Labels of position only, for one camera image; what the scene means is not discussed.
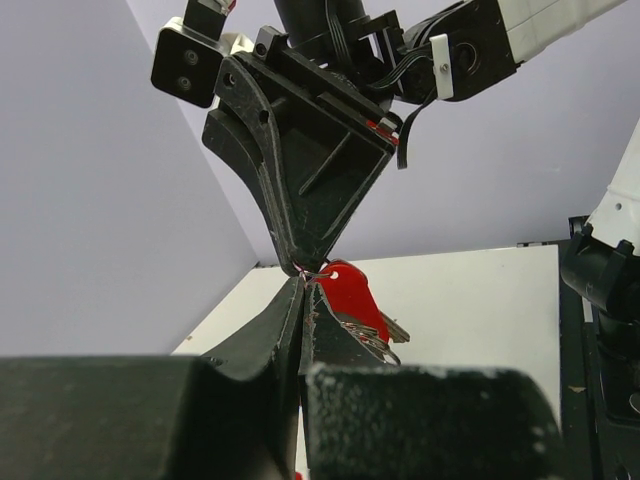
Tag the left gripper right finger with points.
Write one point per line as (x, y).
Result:
(365, 419)

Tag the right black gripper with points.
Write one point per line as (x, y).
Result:
(309, 174)

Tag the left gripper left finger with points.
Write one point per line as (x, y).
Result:
(230, 413)

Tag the red handled metal keyring holder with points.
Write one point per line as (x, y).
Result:
(370, 338)

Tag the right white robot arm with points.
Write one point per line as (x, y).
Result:
(453, 55)

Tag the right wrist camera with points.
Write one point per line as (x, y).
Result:
(189, 52)

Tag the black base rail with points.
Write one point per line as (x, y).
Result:
(599, 354)

